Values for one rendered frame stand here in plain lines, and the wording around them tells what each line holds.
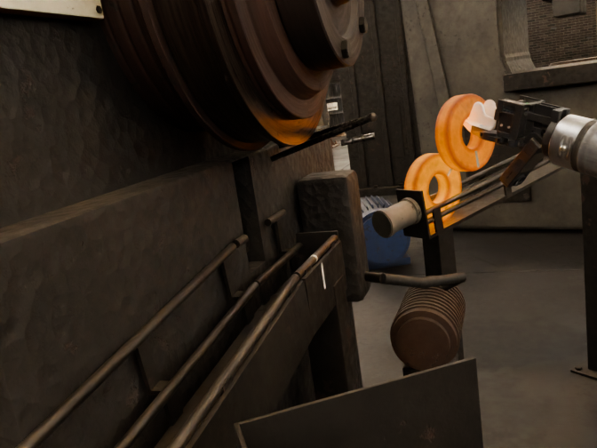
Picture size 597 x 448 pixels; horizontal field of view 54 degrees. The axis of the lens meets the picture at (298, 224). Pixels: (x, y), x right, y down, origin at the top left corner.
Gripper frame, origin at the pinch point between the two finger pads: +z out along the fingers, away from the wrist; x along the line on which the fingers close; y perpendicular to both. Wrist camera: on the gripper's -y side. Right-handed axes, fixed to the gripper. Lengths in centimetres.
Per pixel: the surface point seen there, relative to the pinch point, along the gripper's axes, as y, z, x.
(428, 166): -10.4, 5.9, 2.6
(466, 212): -22.0, 1.3, -7.2
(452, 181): -15.0, 4.5, -4.6
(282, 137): 9, -11, 54
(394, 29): -28, 270, -263
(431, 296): -29.1, -10.5, 17.2
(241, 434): 0, -43, 81
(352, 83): -71, 288, -239
